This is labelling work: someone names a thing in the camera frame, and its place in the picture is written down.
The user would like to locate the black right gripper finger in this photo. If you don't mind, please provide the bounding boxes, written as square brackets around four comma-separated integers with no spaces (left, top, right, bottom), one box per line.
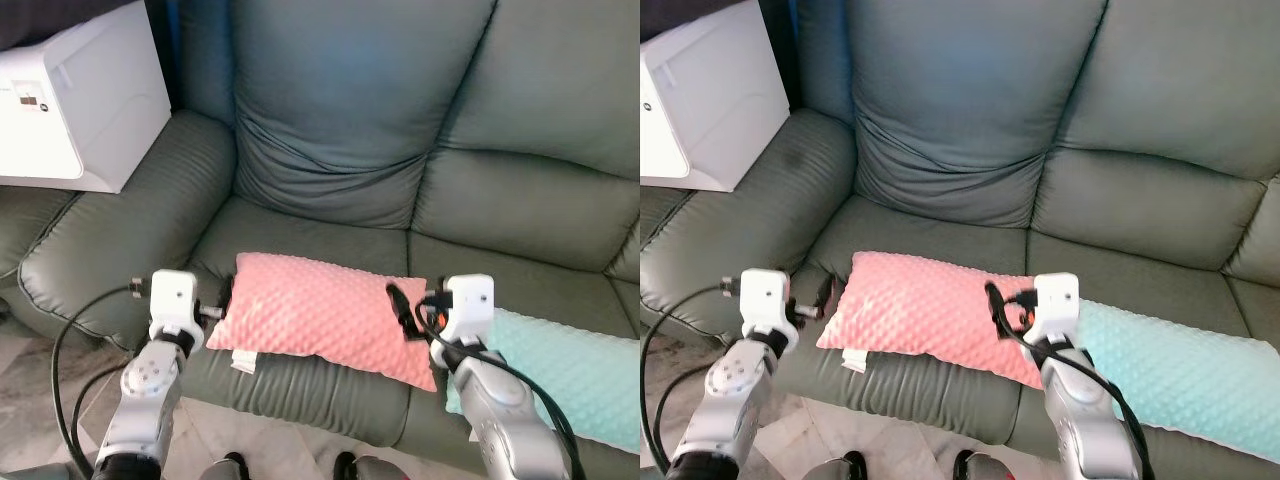
[984,282,1012,342]
[387,283,420,344]

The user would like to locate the pink dotted pillow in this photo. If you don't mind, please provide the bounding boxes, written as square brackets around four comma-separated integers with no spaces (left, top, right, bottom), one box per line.
[205,252,442,393]
[815,250,1051,391]

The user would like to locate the teal dotted pillow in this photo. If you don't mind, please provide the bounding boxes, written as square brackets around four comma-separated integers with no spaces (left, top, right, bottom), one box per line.
[1073,298,1280,467]
[445,305,641,454]

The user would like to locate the grey-green leather sofa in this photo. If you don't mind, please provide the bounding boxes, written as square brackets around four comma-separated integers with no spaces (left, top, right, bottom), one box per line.
[0,0,641,453]
[640,0,1280,480]

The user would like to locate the black robot right leg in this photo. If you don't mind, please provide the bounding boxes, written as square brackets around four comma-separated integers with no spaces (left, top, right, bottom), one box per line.
[953,450,1023,480]
[334,452,413,480]

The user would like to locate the black robot leg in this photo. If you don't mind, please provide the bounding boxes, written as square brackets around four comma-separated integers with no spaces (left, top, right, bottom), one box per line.
[812,452,869,480]
[203,452,251,480]
[953,450,1023,480]
[334,452,413,480]

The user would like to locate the black robot left leg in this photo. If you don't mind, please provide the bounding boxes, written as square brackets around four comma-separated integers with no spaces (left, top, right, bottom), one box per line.
[203,452,251,480]
[812,452,869,480]

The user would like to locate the white plastic storage box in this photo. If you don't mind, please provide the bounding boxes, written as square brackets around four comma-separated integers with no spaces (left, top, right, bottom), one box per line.
[0,0,173,194]
[640,0,791,193]

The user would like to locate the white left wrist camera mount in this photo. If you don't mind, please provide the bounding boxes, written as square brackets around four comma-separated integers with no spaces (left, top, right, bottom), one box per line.
[147,270,203,338]
[739,268,798,338]

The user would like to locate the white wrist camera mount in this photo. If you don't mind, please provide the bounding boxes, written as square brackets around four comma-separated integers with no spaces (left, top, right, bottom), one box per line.
[739,268,798,338]
[1032,272,1085,348]
[437,274,497,348]
[147,270,203,338]

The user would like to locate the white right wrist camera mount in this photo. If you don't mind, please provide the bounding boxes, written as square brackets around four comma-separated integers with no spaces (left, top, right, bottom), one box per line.
[437,274,497,348]
[1032,272,1085,348]

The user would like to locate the long black left arm cable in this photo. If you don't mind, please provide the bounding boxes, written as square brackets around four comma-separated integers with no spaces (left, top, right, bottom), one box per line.
[51,283,151,476]
[640,283,746,473]

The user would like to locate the short black left arm cable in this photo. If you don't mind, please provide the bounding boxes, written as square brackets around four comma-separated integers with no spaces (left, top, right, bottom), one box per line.
[70,362,126,471]
[655,365,716,471]

